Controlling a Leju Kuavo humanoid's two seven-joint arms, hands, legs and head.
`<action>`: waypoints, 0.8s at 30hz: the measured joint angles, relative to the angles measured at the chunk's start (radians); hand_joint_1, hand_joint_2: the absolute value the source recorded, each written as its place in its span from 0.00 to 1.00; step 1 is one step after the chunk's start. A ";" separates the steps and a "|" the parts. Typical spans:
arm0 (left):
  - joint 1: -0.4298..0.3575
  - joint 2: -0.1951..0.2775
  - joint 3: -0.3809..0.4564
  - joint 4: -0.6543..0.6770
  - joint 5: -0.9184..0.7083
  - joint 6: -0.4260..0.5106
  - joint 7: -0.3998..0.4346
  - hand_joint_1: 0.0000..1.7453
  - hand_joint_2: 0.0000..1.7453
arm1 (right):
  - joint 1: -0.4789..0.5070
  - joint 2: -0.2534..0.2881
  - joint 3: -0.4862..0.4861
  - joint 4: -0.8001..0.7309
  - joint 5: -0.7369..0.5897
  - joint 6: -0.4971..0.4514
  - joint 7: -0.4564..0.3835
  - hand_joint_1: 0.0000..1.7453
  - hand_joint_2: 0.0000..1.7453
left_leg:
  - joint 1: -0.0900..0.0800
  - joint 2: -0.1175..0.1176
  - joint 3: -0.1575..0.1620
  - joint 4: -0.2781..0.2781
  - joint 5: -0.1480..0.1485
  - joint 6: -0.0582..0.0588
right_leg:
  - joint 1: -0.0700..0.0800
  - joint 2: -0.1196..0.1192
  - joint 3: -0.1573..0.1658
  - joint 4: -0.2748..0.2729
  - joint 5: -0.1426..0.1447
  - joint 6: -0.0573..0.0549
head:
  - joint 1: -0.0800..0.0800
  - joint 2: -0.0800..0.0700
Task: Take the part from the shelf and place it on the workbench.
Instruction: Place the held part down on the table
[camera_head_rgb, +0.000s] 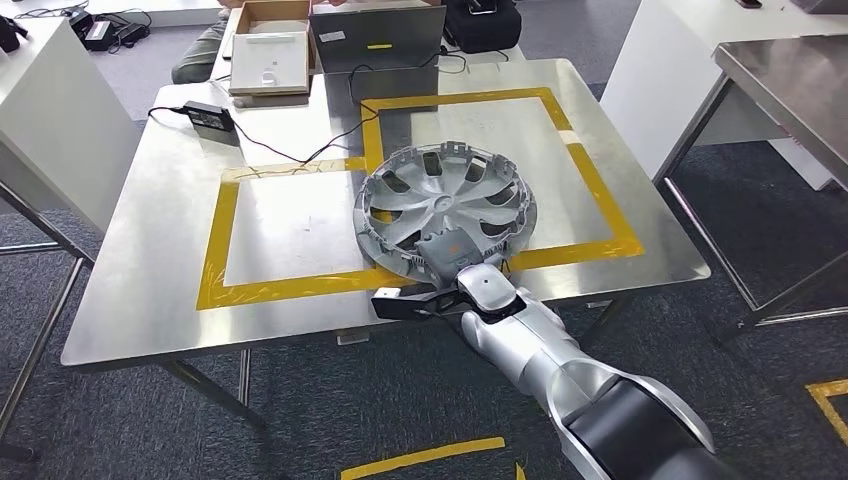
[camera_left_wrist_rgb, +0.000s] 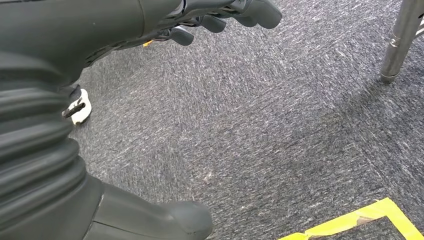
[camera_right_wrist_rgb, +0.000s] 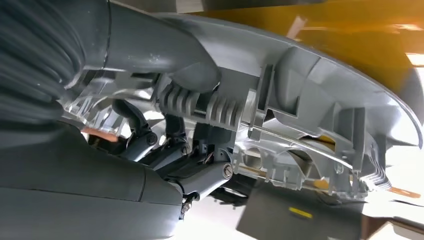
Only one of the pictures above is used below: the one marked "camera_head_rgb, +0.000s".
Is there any black adapter cable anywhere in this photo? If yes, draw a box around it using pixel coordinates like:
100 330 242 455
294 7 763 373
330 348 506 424
146 46 469 168

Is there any black cable bundle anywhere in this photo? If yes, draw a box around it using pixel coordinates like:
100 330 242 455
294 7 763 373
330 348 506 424
66 6 155 54

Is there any brown cardboard box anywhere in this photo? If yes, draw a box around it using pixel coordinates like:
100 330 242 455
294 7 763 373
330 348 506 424
227 0 317 99

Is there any person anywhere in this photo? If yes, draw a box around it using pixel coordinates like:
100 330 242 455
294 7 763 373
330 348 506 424
170 17 231 87

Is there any black bag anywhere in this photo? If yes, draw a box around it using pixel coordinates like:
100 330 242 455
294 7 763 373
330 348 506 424
441 0 524 55

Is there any yellow tape table marking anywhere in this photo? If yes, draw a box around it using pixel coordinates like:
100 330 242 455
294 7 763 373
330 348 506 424
195 86 646 312

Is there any black power adapter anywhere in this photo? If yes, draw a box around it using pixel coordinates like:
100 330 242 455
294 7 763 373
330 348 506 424
182 99 240 148

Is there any black camera bracket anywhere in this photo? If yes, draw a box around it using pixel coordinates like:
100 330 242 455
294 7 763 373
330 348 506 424
370 286 480 325

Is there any grey laptop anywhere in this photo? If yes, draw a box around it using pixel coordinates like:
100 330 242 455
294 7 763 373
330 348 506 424
308 4 448 105

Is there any silver plastic wheel cover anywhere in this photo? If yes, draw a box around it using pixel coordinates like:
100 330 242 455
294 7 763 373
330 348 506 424
351 139 540 288

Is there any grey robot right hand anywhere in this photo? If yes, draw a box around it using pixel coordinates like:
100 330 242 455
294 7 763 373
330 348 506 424
414 228 496 289

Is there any white desk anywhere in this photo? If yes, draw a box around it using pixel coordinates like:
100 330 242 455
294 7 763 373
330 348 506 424
0 15 144 234
598 0 848 193

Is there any steel workbench table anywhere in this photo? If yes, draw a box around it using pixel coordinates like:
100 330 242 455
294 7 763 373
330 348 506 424
60 57 713 429

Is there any yellow floor tape square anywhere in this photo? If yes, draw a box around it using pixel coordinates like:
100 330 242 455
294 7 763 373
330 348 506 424
804 378 848 449
339 435 528 480

